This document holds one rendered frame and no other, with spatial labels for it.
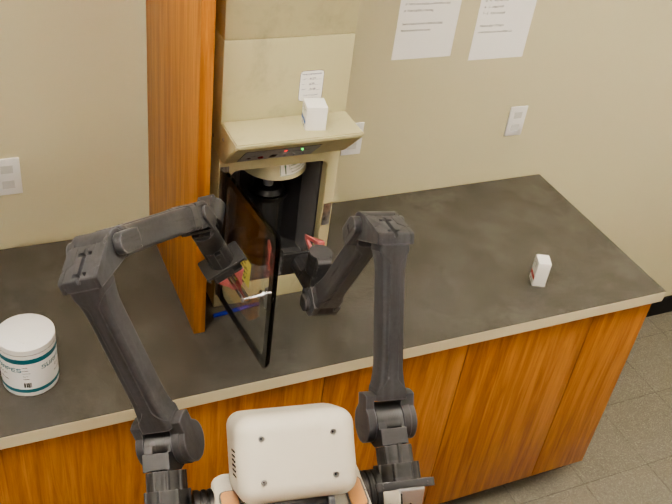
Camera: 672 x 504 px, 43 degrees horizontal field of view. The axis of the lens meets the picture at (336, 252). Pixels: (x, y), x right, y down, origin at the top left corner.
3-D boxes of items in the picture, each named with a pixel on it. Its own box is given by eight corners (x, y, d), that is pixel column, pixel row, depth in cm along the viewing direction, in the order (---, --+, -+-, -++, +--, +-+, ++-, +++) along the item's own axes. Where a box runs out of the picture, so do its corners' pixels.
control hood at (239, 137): (218, 159, 204) (220, 122, 198) (341, 145, 216) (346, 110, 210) (233, 184, 196) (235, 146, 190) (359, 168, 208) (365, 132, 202)
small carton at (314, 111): (300, 120, 203) (303, 97, 200) (321, 120, 204) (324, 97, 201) (304, 130, 199) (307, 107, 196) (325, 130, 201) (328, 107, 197)
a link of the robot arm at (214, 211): (167, 222, 181) (203, 214, 178) (175, 183, 188) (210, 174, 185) (193, 255, 189) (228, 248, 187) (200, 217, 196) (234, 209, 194)
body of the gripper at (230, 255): (199, 268, 196) (186, 248, 190) (237, 245, 197) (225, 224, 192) (210, 285, 191) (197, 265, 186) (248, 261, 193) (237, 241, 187)
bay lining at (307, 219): (199, 231, 246) (202, 123, 225) (283, 219, 256) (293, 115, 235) (225, 283, 229) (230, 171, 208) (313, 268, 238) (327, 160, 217)
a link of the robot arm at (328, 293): (356, 233, 164) (407, 233, 168) (351, 208, 167) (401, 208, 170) (299, 320, 200) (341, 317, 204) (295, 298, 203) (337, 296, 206)
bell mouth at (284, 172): (230, 149, 226) (231, 131, 223) (292, 143, 233) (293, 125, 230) (251, 184, 214) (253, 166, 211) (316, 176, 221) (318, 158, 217)
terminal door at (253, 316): (220, 295, 228) (226, 168, 205) (267, 371, 208) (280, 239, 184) (217, 296, 228) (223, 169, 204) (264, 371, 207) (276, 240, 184)
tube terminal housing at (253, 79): (188, 253, 249) (192, -2, 204) (290, 237, 262) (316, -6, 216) (212, 307, 232) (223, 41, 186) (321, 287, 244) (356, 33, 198)
